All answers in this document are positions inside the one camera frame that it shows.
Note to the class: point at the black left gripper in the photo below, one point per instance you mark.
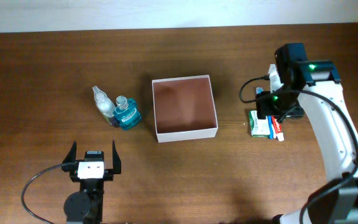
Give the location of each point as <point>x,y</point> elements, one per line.
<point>70,162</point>

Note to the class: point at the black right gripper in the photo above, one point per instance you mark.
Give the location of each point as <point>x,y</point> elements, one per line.
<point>264,107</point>

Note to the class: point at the green white soap packet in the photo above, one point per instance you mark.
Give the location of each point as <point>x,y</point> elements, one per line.
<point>258,127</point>

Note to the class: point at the clear spray bottle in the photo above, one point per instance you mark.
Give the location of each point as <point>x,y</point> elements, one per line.
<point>105,106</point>

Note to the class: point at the teal mouthwash bottle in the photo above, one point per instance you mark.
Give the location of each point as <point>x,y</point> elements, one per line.
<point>126,112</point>

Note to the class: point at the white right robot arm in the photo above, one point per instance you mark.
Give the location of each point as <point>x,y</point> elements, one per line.
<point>316,88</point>

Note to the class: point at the red white toothpaste tube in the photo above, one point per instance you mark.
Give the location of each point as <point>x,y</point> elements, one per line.
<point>277,129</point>

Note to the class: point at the white open cardboard box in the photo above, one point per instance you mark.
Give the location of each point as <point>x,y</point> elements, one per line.
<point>184,108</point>

